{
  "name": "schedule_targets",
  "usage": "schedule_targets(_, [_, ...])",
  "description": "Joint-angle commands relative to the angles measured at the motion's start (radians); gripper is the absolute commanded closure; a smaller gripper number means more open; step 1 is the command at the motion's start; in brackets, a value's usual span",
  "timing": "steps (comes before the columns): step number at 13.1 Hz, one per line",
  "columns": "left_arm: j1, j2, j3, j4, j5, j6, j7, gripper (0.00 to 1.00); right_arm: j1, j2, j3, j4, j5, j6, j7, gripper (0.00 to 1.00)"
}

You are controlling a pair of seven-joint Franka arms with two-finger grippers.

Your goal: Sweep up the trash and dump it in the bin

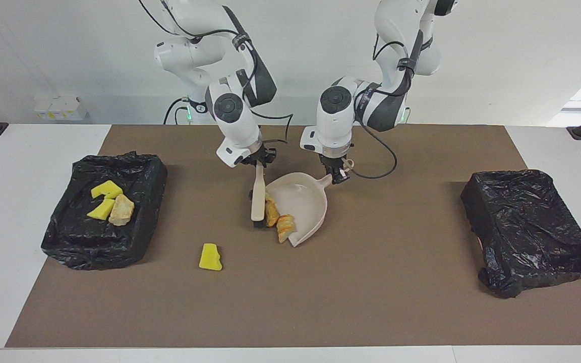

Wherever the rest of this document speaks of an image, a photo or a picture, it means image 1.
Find black bag lined bin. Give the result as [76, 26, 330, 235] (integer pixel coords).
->
[41, 151, 168, 271]
[460, 169, 581, 299]

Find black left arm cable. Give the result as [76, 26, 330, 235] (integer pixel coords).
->
[346, 30, 425, 180]

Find small curved yellow sponge piece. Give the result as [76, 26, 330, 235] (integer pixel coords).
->
[87, 198, 116, 221]

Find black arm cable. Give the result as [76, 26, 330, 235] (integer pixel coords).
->
[346, 30, 425, 180]
[139, 0, 294, 144]

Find white wall socket boxes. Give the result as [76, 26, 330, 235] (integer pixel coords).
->
[35, 96, 88, 122]

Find brown table mat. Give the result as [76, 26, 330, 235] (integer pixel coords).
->
[6, 125, 581, 348]

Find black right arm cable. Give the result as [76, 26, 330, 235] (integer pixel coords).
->
[139, 0, 294, 144]

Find orange striped bread piece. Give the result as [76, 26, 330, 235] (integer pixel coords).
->
[276, 214, 297, 244]

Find yellow wedge sponge piece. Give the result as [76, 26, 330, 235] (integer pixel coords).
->
[199, 243, 223, 272]

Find beige plastic dustpan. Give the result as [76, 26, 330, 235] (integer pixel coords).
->
[265, 172, 332, 248]

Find black base power cable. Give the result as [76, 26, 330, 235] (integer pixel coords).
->
[163, 97, 190, 125]

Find beige hand brush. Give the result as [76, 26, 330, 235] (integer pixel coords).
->
[249, 164, 267, 228]

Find tan bread chunk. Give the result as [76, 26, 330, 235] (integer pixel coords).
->
[108, 194, 135, 226]

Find yellow notched sponge piece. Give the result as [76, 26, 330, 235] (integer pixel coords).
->
[91, 180, 124, 200]

